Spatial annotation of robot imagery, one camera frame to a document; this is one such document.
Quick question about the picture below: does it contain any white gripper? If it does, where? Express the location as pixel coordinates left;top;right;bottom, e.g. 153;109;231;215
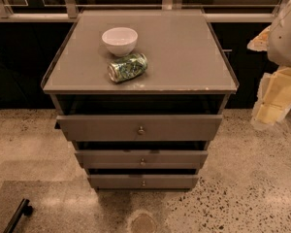
247;26;291;130

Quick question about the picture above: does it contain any grey top drawer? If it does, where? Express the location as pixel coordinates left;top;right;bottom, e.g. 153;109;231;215
57;115;222;142

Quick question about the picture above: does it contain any green soda can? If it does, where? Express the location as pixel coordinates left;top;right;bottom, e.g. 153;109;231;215
108;53;147;83

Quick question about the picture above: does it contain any grey drawer cabinet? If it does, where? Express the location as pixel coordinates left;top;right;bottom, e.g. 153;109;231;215
42;10;239;176

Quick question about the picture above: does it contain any grey middle drawer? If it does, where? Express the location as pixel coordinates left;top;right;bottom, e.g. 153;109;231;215
75;150;208;169

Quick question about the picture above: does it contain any white ceramic bowl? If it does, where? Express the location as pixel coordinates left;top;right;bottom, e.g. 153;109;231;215
102;27;138;56

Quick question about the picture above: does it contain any black bar handle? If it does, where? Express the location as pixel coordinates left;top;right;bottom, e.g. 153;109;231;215
3;198;33;233

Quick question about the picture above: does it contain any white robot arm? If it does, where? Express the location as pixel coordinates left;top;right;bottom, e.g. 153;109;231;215
247;0;291;130

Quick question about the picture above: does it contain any grey bottom drawer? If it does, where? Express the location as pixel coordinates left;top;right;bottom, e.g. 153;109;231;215
87;175;198;189

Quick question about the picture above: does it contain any metal window railing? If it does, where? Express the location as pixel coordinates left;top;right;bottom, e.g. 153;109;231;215
0;0;289;23

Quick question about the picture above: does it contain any grey drawer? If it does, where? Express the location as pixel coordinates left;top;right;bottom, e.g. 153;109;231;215
57;115;222;142
75;150;208;169
87;175;198;189

